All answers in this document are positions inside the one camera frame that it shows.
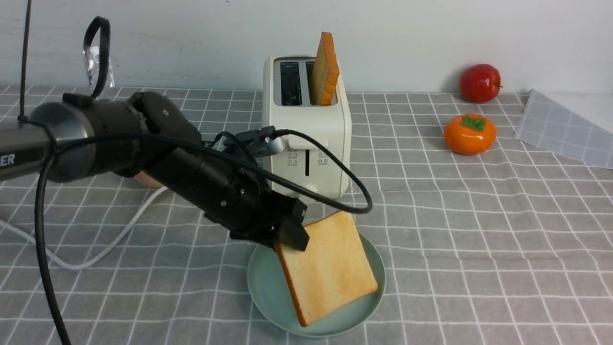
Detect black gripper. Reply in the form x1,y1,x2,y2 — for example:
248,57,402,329
204,187,309,252

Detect toast slice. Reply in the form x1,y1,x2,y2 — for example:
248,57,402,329
274,210,380,327
309,32,340,106

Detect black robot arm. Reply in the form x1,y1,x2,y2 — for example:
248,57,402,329
1,92,309,251

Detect light green round plate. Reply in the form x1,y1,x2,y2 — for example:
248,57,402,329
247,218,386,338

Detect white two-slot toaster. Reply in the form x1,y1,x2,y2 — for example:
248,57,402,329
261,56,352,199

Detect pink peach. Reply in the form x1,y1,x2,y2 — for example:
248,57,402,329
134,171,163,189

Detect grey checked tablecloth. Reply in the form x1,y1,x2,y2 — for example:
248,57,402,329
0,85,613,345

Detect orange persimmon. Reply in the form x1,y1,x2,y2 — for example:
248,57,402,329
443,114,497,156

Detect red apple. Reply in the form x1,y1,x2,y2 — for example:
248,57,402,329
459,64,503,104

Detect wrist camera with silver connector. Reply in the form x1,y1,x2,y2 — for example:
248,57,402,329
234,126,285,159

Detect white toaster power cord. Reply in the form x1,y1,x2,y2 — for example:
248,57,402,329
0,186,169,270

